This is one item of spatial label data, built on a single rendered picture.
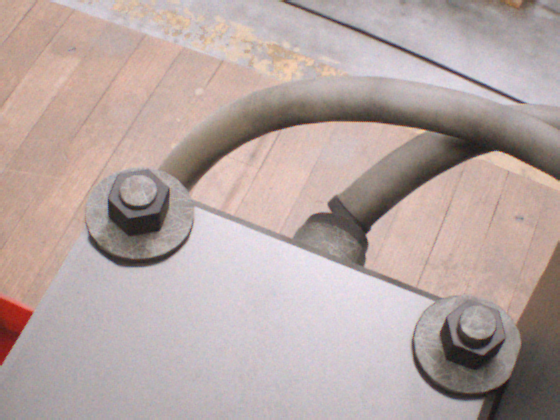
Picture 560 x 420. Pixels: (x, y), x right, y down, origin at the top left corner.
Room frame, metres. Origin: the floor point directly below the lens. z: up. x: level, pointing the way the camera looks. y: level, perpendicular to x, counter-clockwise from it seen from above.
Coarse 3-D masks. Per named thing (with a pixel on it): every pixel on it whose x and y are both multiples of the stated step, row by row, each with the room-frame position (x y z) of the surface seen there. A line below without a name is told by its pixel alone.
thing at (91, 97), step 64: (0, 0) 0.77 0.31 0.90; (0, 64) 0.69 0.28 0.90; (64, 64) 0.70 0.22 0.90; (128, 64) 0.71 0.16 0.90; (192, 64) 0.72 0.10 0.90; (0, 128) 0.61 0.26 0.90; (64, 128) 0.62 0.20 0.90; (128, 128) 0.63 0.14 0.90; (192, 128) 0.64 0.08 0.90; (320, 128) 0.66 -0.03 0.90; (384, 128) 0.67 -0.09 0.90; (0, 192) 0.54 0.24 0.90; (64, 192) 0.55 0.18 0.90; (192, 192) 0.57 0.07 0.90; (256, 192) 0.58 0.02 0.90; (320, 192) 0.59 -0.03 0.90; (448, 192) 0.61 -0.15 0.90; (512, 192) 0.62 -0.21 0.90; (0, 256) 0.48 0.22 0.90; (64, 256) 0.49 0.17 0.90; (384, 256) 0.54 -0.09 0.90; (448, 256) 0.54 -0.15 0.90; (512, 256) 0.55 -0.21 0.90
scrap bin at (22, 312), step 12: (0, 300) 0.41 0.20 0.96; (12, 300) 0.41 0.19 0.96; (0, 312) 0.41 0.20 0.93; (12, 312) 0.40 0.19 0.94; (24, 312) 0.40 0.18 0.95; (0, 324) 0.41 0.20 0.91; (12, 324) 0.40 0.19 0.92; (24, 324) 0.40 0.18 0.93; (0, 336) 0.40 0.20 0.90; (12, 336) 0.40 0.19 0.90; (0, 348) 0.39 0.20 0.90; (0, 360) 0.38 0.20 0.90
